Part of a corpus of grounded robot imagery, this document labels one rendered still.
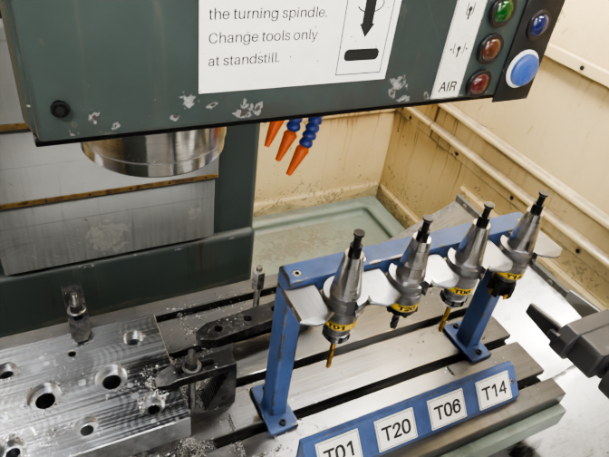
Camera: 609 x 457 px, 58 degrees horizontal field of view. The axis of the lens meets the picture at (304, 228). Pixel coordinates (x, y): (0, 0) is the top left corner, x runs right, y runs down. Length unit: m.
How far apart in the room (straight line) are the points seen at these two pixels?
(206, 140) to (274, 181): 1.26
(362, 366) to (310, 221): 0.93
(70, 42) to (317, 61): 0.17
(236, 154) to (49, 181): 0.40
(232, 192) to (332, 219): 0.72
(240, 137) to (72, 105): 0.89
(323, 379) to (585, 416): 0.61
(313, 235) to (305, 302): 1.16
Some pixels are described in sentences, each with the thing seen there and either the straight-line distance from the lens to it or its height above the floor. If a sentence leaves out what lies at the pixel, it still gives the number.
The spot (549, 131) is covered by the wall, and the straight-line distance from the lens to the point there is 1.48.
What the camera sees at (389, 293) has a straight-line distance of 0.79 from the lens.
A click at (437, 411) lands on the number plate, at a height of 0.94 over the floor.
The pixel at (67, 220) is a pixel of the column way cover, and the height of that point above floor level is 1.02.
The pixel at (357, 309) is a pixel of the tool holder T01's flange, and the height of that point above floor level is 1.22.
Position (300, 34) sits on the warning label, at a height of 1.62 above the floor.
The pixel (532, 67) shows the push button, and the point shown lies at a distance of 0.56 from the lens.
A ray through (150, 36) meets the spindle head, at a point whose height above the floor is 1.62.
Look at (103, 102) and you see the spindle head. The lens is 0.39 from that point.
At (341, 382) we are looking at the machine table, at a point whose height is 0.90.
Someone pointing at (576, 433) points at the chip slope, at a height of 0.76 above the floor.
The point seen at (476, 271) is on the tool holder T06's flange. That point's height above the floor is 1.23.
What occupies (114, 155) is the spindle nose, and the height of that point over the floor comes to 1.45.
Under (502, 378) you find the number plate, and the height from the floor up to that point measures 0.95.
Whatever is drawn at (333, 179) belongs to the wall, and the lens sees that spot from 1.96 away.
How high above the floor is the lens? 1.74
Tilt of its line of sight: 37 degrees down
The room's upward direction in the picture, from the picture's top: 9 degrees clockwise
